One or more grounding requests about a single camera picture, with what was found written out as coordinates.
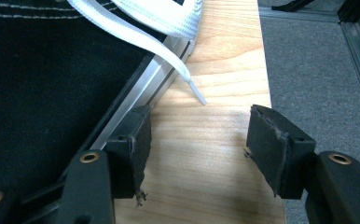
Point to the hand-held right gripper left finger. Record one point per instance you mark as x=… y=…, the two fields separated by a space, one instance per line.
x=128 y=155

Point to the black tripod leg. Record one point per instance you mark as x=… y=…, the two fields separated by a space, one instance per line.
x=290 y=4

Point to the black canvas sneaker white laces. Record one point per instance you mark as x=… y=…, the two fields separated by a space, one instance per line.
x=44 y=77

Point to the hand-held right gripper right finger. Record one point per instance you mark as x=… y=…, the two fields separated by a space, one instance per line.
x=277 y=149

